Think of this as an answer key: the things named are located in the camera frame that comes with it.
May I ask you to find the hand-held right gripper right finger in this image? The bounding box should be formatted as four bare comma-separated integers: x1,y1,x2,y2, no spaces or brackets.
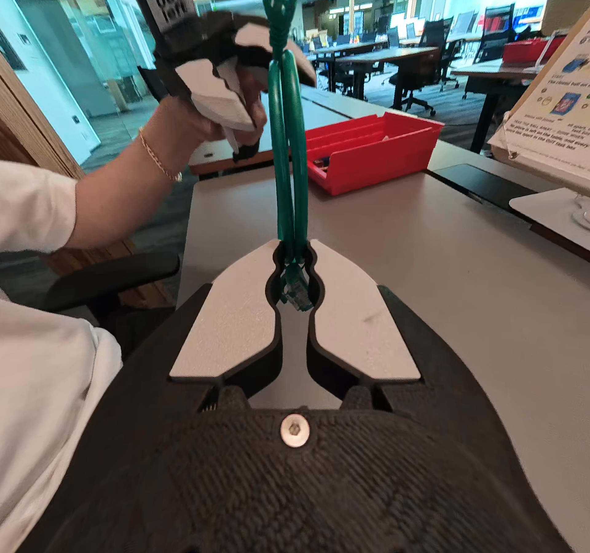
307,240,422,386

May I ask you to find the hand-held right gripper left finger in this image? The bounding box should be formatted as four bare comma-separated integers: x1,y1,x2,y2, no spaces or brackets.
169,240,285,383

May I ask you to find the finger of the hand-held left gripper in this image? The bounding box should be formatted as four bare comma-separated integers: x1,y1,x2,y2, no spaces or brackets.
175,58,261,133
234,23,319,88

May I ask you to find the green cable coil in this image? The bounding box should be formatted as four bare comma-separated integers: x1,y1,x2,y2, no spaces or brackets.
261,0,319,312

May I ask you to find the red plastic bin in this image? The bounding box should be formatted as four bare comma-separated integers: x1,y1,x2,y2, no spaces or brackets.
503,37,556,65
305,111,445,197

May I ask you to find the person's left forearm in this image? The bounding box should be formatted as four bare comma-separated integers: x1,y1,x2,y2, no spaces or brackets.
65,129,182,249

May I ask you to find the person's left hand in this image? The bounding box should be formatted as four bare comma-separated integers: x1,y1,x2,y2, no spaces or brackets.
139,42,319,153

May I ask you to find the grey desk with wooden edge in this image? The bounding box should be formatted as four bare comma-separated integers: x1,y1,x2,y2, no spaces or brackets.
189,86,353,178

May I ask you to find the black chair armrest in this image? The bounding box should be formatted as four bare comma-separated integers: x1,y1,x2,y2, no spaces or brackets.
42,252,180,312

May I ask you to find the black office chair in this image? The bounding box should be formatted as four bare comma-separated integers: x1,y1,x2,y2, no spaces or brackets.
389,45,458,117

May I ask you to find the wooden pillar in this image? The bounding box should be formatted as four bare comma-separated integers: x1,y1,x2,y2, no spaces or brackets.
0,56,85,180

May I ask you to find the white stand base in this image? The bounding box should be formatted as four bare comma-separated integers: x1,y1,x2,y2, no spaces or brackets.
509,187,590,251

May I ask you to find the instruction sheet board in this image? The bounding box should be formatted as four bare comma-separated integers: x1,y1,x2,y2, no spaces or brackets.
489,10,590,194

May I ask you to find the gold chain bracelet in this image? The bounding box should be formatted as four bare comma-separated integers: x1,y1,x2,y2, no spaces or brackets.
139,129,183,183

